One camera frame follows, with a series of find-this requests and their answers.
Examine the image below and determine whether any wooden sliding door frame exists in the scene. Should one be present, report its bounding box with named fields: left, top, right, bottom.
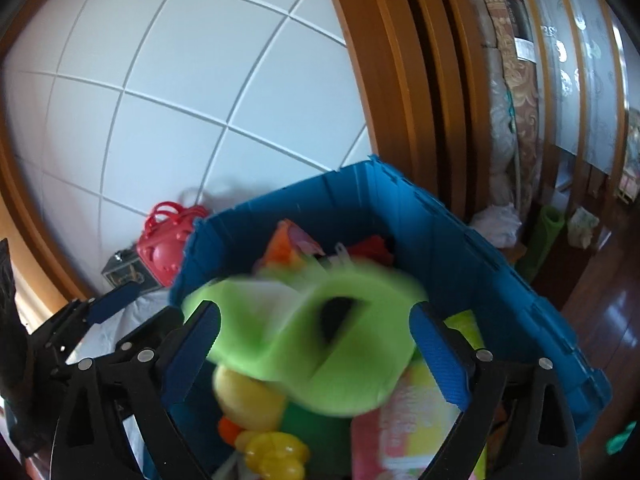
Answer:
left=320, top=0, right=481, bottom=221

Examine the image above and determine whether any green fabric item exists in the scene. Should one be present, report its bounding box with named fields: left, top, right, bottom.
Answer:
left=280, top=402, right=353, bottom=480

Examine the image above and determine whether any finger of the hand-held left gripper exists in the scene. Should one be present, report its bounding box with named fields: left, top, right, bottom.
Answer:
left=45, top=280, right=142, bottom=352
left=116, top=305, right=186, bottom=356

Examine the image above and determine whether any curved wooden door frame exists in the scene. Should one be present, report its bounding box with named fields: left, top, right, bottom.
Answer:
left=0, top=110, right=91, bottom=306

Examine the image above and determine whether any rolled patterned carpet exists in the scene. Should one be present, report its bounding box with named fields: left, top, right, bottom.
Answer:
left=475, top=0, right=546, bottom=221

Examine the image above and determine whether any blue plastic crate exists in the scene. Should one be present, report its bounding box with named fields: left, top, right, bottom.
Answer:
left=167, top=155, right=613, bottom=480

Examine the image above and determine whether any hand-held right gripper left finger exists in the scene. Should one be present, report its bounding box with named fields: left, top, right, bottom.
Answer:
left=50, top=300, right=222, bottom=480

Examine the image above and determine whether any red plush toy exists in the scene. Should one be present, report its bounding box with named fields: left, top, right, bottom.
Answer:
left=347, top=236, right=396, bottom=266

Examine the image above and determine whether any black box with metal clasp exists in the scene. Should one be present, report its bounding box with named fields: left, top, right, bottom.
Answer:
left=101, top=249, right=163, bottom=293

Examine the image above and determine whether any pink pig plush orange dress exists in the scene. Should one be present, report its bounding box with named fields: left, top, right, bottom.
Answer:
left=255, top=219, right=326, bottom=273

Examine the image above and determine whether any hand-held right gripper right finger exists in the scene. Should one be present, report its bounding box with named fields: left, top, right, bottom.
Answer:
left=409, top=302, right=583, bottom=480

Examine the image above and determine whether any patterned frosted glass door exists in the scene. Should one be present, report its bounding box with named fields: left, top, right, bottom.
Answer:
left=500, top=0, right=631, bottom=171

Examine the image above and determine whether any white plastic bag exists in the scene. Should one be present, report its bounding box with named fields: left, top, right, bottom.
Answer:
left=470, top=202, right=523, bottom=248

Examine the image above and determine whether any green rolled mat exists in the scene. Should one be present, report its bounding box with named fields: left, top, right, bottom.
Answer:
left=517, top=205, right=566, bottom=281

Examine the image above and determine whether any red bear-face carry case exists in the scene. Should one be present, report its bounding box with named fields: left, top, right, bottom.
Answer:
left=136, top=201, right=208, bottom=288

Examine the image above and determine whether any pink and white box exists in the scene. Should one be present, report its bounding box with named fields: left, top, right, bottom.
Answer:
left=350, top=360, right=463, bottom=480

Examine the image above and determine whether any pale patterned bag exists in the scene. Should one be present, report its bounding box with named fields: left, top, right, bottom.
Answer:
left=567, top=207, right=601, bottom=248

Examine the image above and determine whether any yellow duck plush toy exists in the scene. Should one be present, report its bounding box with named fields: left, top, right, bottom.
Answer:
left=212, top=365, right=288, bottom=448

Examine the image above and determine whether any yellow plastic clip toy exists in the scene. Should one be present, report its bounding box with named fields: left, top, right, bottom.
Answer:
left=235, top=430, right=308, bottom=480

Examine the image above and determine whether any green cloth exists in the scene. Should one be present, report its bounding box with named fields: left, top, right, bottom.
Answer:
left=606, top=422, right=640, bottom=456

